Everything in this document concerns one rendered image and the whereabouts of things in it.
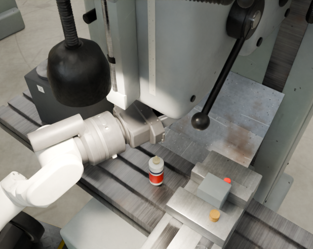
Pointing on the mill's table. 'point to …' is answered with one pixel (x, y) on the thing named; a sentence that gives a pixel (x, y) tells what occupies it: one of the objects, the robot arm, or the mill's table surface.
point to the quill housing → (177, 51)
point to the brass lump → (214, 215)
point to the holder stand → (60, 109)
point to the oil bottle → (156, 170)
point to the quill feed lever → (256, 10)
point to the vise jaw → (200, 216)
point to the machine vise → (233, 204)
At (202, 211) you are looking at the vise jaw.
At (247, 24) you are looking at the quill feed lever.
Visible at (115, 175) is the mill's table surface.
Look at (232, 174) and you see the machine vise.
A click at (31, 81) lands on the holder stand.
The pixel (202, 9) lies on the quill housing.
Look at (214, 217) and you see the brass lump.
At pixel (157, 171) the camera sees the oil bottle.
